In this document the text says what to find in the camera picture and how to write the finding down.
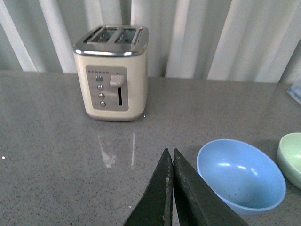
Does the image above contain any cream two-slot toaster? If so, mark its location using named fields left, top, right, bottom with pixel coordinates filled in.
left=73, top=25, right=149, bottom=121

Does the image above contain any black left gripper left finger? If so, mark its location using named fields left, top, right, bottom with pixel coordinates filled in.
left=124, top=148, right=174, bottom=226

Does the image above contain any clear plastic container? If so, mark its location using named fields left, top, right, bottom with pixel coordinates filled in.
left=287, top=80, right=301, bottom=105

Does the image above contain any light green bowl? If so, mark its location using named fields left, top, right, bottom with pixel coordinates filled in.
left=277, top=132, right=301, bottom=190

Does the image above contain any light blue bowl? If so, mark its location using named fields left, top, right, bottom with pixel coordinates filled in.
left=196, top=139, right=286, bottom=215

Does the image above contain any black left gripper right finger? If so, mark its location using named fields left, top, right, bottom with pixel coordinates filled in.
left=173, top=149, right=248, bottom=226

